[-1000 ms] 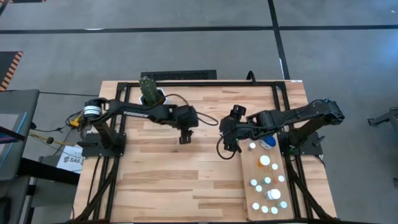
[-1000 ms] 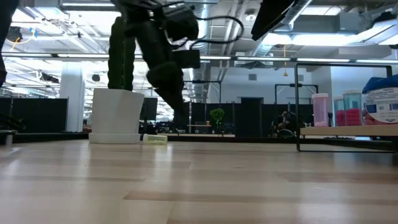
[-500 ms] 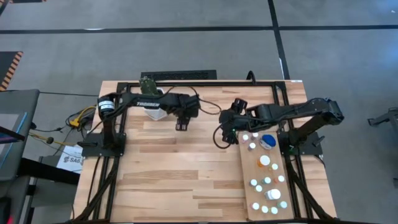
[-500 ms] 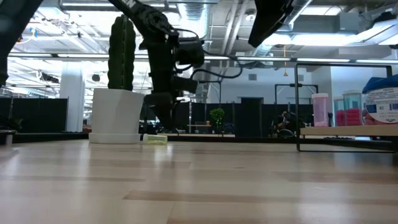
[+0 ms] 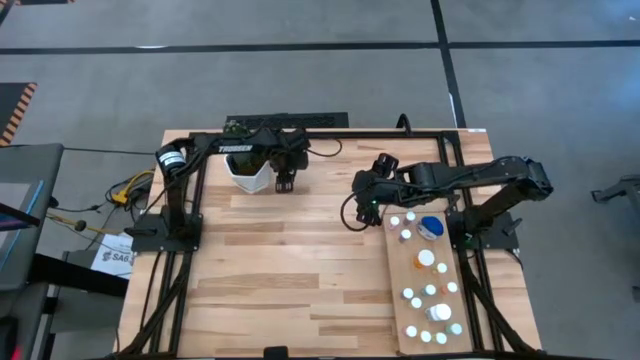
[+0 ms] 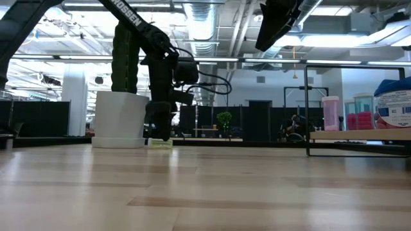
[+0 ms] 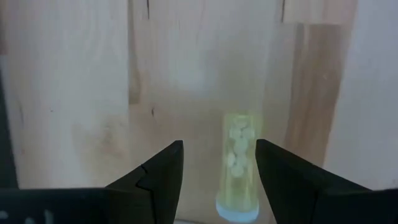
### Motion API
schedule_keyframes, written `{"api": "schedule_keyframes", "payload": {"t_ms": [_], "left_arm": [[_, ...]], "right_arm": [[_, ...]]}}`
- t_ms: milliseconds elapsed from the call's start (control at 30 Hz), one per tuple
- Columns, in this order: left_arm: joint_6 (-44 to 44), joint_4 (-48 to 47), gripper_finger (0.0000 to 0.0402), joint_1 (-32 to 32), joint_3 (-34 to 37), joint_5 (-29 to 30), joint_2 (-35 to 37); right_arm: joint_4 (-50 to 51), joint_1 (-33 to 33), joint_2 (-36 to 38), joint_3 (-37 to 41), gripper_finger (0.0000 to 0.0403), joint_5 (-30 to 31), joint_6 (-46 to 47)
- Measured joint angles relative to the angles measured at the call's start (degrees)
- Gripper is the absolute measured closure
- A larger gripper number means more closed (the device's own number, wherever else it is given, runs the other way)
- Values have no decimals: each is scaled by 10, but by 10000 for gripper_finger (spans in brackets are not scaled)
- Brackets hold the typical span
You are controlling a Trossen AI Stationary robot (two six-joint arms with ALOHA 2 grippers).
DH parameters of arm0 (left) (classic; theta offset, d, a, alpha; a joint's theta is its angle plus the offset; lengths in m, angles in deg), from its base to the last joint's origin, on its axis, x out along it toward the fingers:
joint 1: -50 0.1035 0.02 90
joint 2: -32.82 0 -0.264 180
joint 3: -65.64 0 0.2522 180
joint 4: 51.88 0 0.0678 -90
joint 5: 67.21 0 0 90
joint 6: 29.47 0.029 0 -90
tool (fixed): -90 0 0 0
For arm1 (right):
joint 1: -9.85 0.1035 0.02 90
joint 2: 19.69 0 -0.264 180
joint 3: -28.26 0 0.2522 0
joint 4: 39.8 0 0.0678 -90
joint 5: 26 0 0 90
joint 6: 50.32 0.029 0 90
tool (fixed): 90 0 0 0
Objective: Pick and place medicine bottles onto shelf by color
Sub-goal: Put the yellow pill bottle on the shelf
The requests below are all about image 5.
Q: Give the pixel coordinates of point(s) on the white-capped medicine bottle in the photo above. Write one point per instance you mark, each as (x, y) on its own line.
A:
(405, 233)
(425, 336)
(441, 338)

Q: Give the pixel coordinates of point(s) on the black camera box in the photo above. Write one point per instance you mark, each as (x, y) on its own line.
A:
(276, 353)

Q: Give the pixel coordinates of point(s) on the small orange medicine bottle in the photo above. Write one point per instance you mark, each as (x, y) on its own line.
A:
(452, 287)

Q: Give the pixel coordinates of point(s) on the wooden shelf board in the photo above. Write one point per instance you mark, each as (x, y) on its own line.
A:
(400, 265)

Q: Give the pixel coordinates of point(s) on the yellow medicine bottle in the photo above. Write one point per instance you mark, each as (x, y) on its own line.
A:
(416, 302)

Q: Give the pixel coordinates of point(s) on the white-capped clear bottle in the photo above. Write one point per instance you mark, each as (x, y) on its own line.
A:
(441, 312)

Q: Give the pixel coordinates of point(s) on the grey equipment cart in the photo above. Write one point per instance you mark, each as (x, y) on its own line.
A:
(30, 165)

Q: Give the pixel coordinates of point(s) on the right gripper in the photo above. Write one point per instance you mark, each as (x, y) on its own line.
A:
(375, 187)

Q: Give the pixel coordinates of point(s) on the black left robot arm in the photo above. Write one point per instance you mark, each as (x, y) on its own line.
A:
(200, 147)

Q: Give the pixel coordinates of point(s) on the black metal table frame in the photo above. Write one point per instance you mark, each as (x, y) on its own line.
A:
(375, 135)

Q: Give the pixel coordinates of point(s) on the tilted monitor screen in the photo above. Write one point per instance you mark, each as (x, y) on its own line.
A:
(15, 200)

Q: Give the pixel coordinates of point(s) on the large orange medicine bottle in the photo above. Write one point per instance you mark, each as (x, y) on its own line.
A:
(426, 257)

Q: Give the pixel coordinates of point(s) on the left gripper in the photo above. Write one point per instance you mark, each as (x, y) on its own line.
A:
(290, 150)

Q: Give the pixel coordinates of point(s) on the white printed paper sheet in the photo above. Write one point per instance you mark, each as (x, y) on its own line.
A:
(112, 257)

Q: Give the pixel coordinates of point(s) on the black and orange hazard mat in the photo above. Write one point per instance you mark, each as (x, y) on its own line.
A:
(10, 107)

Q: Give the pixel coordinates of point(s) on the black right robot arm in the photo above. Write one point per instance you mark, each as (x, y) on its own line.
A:
(475, 180)

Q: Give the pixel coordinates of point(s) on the blue oval container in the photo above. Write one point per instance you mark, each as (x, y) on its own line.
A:
(431, 227)

